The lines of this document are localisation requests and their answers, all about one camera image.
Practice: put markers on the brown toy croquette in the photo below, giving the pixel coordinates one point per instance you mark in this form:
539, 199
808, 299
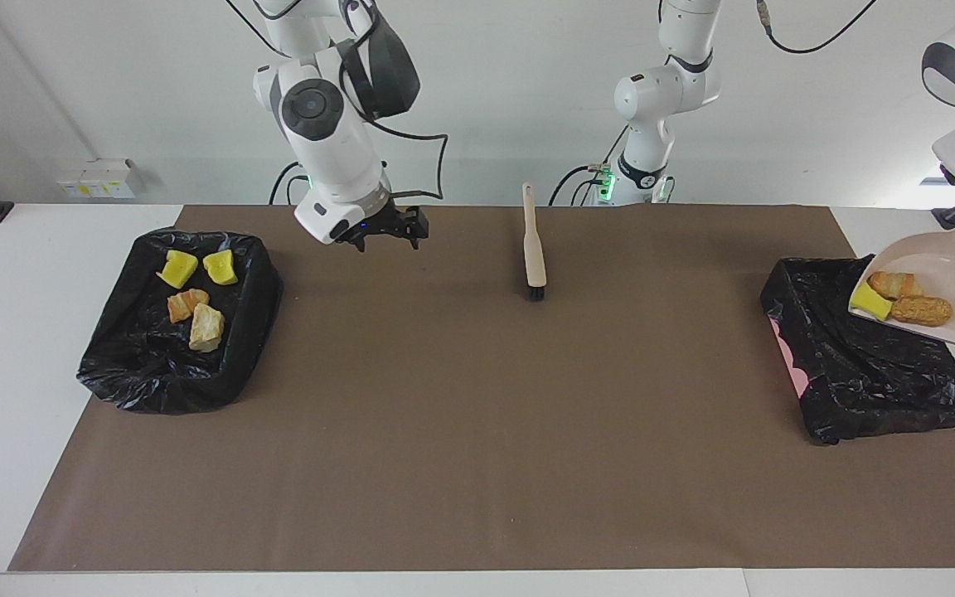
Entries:
922, 311

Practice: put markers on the striped toy croissant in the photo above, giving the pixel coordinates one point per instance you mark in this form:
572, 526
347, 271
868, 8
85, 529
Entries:
894, 284

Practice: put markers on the bin lined with black bag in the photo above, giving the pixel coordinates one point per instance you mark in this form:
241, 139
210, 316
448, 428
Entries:
154, 373

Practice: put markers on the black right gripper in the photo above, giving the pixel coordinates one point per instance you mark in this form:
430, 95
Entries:
382, 220

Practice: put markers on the pale toy food piece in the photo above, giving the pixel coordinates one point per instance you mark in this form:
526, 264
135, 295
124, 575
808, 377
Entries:
206, 329

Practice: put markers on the brown paper table mat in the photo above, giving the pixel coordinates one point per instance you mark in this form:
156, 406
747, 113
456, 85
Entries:
486, 456

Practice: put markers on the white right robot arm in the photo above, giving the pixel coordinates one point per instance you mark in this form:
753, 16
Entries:
328, 141

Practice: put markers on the beige brush with black bristles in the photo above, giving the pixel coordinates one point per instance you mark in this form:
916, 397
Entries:
535, 249

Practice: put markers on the white wall socket box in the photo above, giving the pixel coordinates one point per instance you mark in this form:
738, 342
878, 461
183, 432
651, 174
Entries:
96, 178

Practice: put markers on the small yellow sponge piece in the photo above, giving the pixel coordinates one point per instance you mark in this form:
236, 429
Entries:
869, 303

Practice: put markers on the yellow sponge with green layer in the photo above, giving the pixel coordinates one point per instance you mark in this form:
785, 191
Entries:
177, 269

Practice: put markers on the yellow sponge chunk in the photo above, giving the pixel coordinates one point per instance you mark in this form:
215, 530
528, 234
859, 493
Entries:
220, 267

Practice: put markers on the pink bin with black bag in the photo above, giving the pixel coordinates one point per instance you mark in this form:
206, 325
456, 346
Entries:
867, 373

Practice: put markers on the pale orange toy pastry piece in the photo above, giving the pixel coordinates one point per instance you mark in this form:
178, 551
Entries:
186, 304

